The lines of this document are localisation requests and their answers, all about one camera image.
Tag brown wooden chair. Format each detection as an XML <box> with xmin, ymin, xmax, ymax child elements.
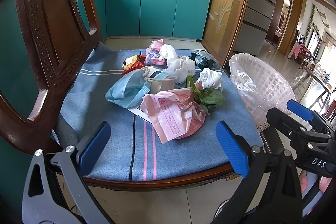
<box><xmin>0</xmin><ymin>0</ymin><xmax>265</xmax><ymax>193</ymax></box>

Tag white plastic basket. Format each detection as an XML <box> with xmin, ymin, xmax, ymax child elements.
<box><xmin>229</xmin><ymin>53</ymin><xmax>297</xmax><ymax>134</ymax></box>

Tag white paper sheet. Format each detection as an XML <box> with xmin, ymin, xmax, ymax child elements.
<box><xmin>129</xmin><ymin>106</ymin><xmax>153</xmax><ymax>123</ymax></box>

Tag blue face mask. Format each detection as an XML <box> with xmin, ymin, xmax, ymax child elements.
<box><xmin>105</xmin><ymin>69</ymin><xmax>154</xmax><ymax>109</ymax></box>

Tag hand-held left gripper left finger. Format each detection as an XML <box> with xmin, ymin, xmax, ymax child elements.
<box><xmin>22</xmin><ymin>120</ymin><xmax>116</xmax><ymax>224</ymax></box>

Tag wooden doorway frame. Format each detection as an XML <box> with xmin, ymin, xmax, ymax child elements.
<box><xmin>265</xmin><ymin>0</ymin><xmax>294</xmax><ymax>49</ymax></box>

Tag white tissue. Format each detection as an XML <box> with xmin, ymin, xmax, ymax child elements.
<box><xmin>197</xmin><ymin>68</ymin><xmax>223</xmax><ymax>89</ymax></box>

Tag pink purple wrapper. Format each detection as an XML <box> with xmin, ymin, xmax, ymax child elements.
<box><xmin>145</xmin><ymin>40</ymin><xmax>168</xmax><ymax>67</ymax></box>

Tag pink plastic bag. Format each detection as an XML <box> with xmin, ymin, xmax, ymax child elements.
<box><xmin>139</xmin><ymin>89</ymin><xmax>206</xmax><ymax>144</ymax></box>

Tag blue striped seat cushion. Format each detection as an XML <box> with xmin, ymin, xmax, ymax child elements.
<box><xmin>52</xmin><ymin>42</ymin><xmax>264</xmax><ymax>182</ymax></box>

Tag green garland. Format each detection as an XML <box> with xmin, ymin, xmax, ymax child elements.
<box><xmin>304</xmin><ymin>5</ymin><xmax>315</xmax><ymax>41</ymax></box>

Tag green leafy vegetable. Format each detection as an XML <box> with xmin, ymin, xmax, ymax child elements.
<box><xmin>186</xmin><ymin>75</ymin><xmax>225</xmax><ymax>115</ymax></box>

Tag red gold snack wrapper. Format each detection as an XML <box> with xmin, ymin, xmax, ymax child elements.
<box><xmin>121</xmin><ymin>55</ymin><xmax>147</xmax><ymax>75</ymax></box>

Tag white face mask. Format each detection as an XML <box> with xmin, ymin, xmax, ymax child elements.
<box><xmin>142</xmin><ymin>67</ymin><xmax>179</xmax><ymax>84</ymax></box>

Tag grey refrigerator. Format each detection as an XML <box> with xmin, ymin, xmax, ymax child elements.
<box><xmin>234</xmin><ymin>0</ymin><xmax>281</xmax><ymax>55</ymax></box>

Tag teal kitchen cabinets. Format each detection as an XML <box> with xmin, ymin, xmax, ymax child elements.
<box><xmin>72</xmin><ymin>0</ymin><xmax>214</xmax><ymax>41</ymax></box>

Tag person's right hand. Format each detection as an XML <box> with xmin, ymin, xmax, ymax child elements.
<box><xmin>299</xmin><ymin>170</ymin><xmax>333</xmax><ymax>193</ymax></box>

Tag dining table with chairs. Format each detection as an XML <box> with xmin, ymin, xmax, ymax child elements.
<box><xmin>289</xmin><ymin>30</ymin><xmax>336</xmax><ymax>115</ymax></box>

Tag dark plastic bag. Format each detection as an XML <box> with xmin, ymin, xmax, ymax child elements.
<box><xmin>188</xmin><ymin>51</ymin><xmax>218</xmax><ymax>71</ymax></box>

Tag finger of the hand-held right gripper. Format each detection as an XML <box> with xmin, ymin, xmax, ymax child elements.
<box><xmin>286</xmin><ymin>99</ymin><xmax>336</xmax><ymax>133</ymax></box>
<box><xmin>266</xmin><ymin>108</ymin><xmax>331</xmax><ymax>147</ymax></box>

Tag clear plastic liner bag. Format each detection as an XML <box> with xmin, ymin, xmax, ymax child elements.
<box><xmin>230</xmin><ymin>53</ymin><xmax>296</xmax><ymax>109</ymax></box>

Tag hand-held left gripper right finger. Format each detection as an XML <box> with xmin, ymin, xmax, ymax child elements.
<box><xmin>213</xmin><ymin>120</ymin><xmax>305</xmax><ymax>224</ymax></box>

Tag wooden glass door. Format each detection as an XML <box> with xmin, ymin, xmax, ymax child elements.
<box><xmin>201</xmin><ymin>0</ymin><xmax>254</xmax><ymax>67</ymax></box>

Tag black stool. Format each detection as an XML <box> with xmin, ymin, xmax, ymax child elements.
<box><xmin>260</xmin><ymin>126</ymin><xmax>288</xmax><ymax>156</ymax></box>

